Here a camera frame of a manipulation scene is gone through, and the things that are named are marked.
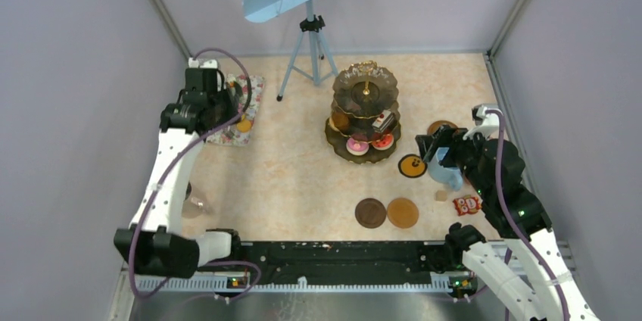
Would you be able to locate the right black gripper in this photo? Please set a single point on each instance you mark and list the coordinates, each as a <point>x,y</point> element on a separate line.
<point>447,136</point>

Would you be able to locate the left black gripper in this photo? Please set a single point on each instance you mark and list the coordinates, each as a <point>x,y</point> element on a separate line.
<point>231,99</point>

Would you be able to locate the orange sprinkled donut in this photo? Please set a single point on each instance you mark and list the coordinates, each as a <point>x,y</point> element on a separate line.
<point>384,143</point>

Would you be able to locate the brown white layered cake slice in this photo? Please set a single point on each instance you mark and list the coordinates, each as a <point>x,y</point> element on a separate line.
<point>383,121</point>

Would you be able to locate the pink frosted donut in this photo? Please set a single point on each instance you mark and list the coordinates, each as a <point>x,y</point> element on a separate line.
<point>356,147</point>

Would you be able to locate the round golden bun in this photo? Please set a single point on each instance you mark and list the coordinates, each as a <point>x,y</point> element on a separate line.
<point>339,121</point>

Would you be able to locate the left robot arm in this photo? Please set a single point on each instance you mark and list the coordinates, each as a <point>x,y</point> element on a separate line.
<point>152,244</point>

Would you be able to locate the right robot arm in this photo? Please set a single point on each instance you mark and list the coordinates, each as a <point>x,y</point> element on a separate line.
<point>494,169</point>

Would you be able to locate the large wooden saucer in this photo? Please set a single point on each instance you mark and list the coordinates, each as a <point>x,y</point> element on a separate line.
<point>435,126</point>

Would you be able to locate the light blue mug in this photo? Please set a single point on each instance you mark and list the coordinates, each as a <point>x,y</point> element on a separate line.
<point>450,176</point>

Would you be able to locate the black orange round coaster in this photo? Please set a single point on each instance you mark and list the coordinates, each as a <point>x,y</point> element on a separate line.
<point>412,166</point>

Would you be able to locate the floral serving tray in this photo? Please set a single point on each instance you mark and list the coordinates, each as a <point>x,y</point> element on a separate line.
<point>230,136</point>

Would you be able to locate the small wooden cube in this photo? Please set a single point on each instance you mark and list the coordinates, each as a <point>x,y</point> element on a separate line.
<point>441,196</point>

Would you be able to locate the yellow round biscuit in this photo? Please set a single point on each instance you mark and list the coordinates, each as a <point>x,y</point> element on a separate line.
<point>244,125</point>

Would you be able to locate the red snack packet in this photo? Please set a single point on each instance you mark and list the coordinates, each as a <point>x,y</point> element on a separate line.
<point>467,205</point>

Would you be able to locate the light brown round coaster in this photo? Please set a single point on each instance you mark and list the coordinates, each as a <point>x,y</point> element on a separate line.
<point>402,213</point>

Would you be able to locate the three-tier glass cake stand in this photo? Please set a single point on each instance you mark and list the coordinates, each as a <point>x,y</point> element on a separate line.
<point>363,91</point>

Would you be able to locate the dark brown round coaster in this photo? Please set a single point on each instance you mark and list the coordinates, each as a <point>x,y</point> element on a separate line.
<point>370,213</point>

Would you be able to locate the blue tripod stand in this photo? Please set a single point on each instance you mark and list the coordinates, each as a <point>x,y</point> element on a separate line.
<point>323,64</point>

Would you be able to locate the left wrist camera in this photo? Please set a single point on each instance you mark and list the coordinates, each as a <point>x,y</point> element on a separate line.
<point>207,63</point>

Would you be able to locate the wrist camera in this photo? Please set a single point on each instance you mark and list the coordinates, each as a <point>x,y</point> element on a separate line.
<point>487,121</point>
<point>207,63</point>

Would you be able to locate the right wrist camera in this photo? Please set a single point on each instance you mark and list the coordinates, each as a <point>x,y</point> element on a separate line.
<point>487,121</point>

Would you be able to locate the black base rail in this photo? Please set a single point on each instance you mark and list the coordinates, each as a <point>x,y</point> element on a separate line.
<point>359,267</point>

